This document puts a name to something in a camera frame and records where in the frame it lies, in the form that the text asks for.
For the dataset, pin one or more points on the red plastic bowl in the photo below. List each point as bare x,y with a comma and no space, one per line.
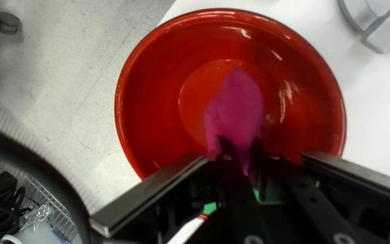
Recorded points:
176,69

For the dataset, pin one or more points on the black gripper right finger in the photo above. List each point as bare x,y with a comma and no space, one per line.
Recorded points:
321,218

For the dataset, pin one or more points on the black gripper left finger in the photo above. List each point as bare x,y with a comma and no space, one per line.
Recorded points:
238,218

